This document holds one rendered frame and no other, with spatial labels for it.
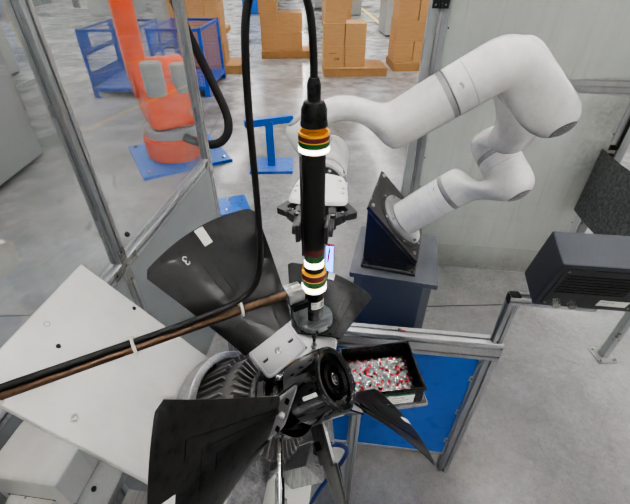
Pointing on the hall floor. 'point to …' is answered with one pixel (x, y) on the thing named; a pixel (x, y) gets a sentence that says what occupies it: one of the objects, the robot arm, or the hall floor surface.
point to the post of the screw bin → (351, 453)
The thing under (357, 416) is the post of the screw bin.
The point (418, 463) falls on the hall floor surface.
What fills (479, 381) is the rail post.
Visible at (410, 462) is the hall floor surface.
